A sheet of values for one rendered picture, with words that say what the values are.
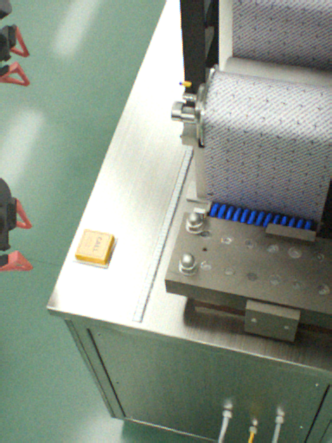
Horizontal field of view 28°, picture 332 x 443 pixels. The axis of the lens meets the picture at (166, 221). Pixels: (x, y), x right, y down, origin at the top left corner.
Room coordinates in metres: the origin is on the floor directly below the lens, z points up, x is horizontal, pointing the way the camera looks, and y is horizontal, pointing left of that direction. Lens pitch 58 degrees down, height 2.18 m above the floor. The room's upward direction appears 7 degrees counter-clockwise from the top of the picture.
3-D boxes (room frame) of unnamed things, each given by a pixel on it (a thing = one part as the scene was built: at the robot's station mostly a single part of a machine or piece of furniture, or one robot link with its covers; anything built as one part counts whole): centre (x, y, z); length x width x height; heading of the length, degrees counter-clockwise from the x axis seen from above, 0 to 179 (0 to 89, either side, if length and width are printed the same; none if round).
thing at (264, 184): (0.73, -0.20, 1.11); 0.23 x 0.01 x 0.18; 69
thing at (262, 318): (0.51, -0.18, 0.96); 0.10 x 0.03 x 0.11; 69
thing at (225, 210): (0.71, -0.19, 1.03); 0.21 x 0.04 x 0.03; 69
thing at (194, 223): (0.71, -0.06, 1.05); 0.04 x 0.04 x 0.04
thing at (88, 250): (0.76, 0.17, 0.91); 0.07 x 0.07 x 0.02; 69
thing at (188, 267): (0.62, -0.03, 1.05); 0.04 x 0.04 x 0.04
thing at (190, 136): (0.87, -0.08, 1.05); 0.06 x 0.05 x 0.31; 69
